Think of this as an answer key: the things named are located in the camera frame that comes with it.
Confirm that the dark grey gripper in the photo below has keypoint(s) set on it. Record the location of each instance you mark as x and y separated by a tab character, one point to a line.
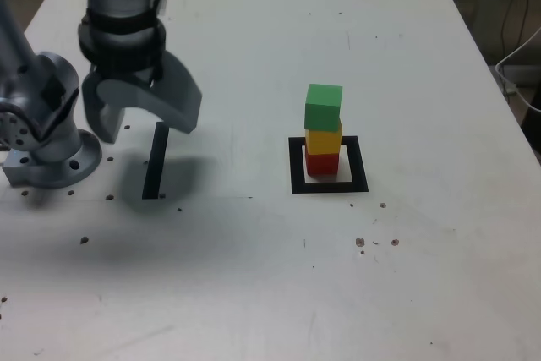
127	73

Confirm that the green cube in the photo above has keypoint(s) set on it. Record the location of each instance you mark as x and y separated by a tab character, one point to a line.
323	107

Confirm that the yellow cube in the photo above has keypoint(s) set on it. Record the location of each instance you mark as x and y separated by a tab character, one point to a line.
323	141

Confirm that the red cube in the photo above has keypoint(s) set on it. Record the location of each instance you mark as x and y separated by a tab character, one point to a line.
322	164

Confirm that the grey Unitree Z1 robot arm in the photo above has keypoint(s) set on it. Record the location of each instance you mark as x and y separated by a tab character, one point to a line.
55	149

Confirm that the black tape square outline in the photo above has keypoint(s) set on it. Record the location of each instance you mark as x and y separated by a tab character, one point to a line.
296	166

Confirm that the black tape strip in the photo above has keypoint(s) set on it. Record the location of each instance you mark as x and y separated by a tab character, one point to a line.
154	166

